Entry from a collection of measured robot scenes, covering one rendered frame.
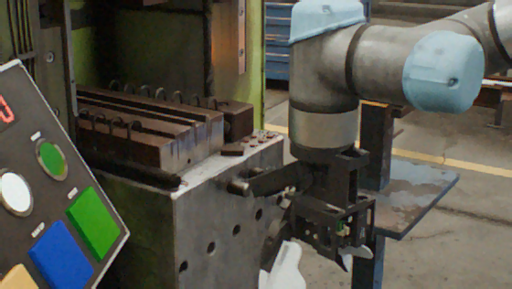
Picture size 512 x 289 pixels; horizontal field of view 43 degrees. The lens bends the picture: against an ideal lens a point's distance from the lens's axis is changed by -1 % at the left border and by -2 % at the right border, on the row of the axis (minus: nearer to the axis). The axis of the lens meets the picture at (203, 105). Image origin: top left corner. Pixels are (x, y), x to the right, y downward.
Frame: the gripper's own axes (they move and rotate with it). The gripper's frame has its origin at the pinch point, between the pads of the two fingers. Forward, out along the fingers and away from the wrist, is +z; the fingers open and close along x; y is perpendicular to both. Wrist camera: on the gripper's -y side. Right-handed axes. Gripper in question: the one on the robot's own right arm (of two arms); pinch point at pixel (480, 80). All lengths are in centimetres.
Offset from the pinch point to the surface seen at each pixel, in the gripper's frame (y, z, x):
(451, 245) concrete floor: 100, 31, 107
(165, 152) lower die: 3, 36, -70
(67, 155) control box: -8, 25, -101
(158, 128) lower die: 1, 40, -66
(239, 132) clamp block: 7, 36, -46
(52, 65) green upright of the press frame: -13, 50, -82
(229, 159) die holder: 8, 31, -56
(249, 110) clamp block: 3, 36, -42
